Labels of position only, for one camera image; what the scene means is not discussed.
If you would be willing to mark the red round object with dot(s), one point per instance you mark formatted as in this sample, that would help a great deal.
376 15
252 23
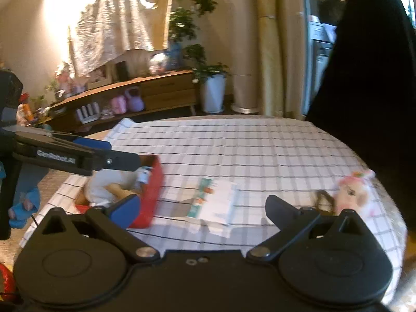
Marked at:
6 282

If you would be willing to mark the black garment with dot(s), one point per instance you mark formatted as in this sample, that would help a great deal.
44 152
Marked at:
373 104

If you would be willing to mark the white wall cloth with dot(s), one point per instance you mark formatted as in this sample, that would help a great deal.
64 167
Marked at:
113 26

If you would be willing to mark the white teal medicine box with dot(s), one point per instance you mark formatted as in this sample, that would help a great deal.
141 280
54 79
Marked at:
221 201

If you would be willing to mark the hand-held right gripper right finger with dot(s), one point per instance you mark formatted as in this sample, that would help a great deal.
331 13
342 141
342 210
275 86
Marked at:
279 211

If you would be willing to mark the pink bag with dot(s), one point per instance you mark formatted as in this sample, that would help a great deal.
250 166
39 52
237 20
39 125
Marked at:
118 105

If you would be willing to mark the orange packet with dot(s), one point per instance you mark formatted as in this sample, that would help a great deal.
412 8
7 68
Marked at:
26 113

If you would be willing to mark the checked tablecloth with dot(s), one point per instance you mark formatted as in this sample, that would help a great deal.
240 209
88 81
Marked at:
243 143

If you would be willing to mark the tall green plant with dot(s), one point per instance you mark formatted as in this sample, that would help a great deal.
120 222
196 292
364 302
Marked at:
185 22

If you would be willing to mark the red box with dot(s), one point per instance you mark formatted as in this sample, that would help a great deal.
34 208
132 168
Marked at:
152 198

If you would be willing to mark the wooden sideboard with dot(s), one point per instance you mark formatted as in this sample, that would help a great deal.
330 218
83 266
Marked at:
165 91

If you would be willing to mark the white plant pot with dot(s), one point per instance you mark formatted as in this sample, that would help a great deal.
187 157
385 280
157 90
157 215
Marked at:
213 94

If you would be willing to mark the glass door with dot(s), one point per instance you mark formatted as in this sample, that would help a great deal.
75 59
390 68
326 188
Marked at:
321 32

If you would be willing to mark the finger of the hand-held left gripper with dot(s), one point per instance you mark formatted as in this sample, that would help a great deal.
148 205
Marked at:
92 144
120 162

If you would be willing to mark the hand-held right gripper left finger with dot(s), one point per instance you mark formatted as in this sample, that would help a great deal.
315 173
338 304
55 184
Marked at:
125 208

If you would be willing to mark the white slatted rack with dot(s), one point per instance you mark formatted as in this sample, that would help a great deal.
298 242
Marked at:
87 112

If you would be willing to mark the black frame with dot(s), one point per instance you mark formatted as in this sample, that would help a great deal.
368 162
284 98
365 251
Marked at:
122 71

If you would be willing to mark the beige curtain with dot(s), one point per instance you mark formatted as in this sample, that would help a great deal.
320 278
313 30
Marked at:
279 45

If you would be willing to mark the blue vase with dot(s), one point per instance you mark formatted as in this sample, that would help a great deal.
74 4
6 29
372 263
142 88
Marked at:
175 57

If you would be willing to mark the white fluffy plush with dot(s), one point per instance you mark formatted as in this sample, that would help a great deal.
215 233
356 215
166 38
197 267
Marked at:
158 63

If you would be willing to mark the pink white plush toy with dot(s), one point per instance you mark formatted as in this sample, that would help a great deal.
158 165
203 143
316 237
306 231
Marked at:
354 195

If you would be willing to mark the person's left hand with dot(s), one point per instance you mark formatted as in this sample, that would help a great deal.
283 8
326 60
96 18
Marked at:
29 201

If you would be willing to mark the pink doll figure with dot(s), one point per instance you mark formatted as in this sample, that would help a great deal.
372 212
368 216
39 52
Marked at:
65 81

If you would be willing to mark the teal printed packet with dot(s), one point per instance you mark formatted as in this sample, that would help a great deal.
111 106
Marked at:
145 174

